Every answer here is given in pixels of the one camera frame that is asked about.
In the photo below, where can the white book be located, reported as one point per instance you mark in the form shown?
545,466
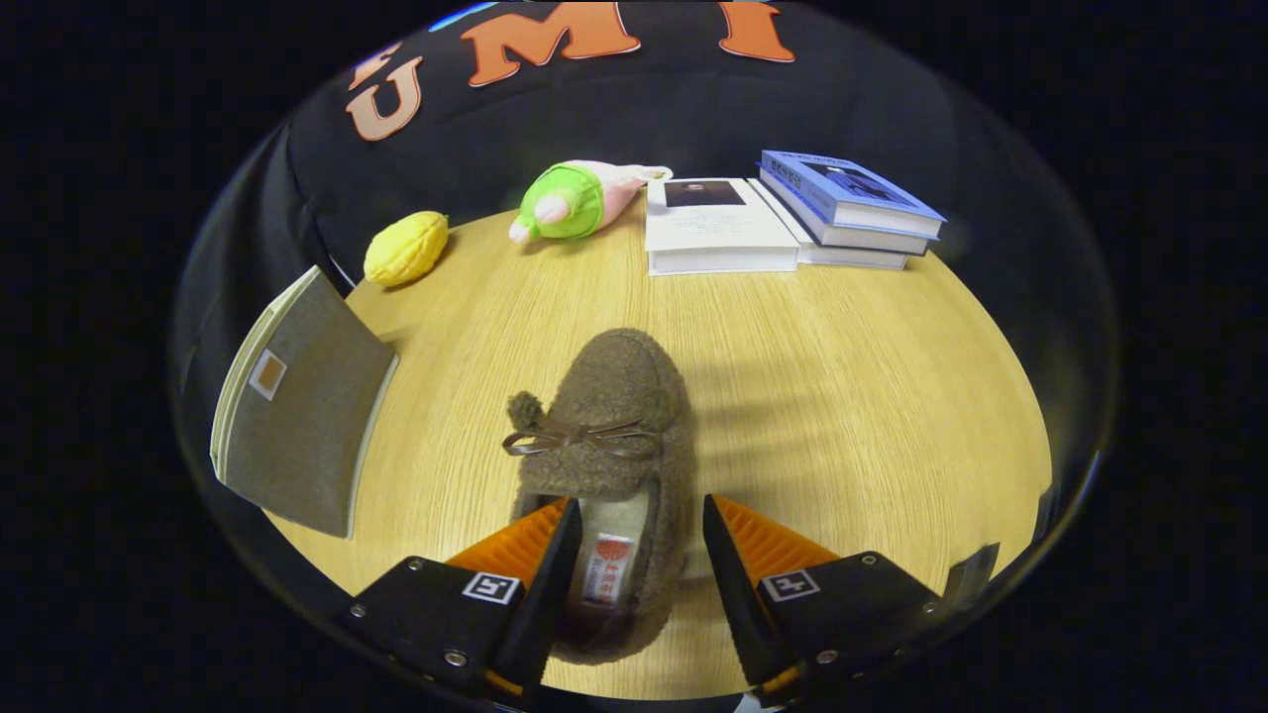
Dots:
718,226

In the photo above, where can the green and pink plush toy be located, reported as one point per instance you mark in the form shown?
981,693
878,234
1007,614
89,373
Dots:
570,200

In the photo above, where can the brown fuzzy shoe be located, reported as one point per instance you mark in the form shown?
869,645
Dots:
614,396

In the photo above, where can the yellow plush toy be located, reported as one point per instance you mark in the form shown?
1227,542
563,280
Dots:
406,250

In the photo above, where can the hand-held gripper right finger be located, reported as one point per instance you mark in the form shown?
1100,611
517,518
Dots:
738,604

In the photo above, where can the grey book under blue book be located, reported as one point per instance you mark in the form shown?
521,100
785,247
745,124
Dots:
857,257

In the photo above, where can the black backdrop cloth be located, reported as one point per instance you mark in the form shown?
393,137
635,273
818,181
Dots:
644,109

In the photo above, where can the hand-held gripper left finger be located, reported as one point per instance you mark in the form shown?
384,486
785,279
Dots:
550,604

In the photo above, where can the grey fabric storage box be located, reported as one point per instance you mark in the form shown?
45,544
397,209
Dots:
307,436

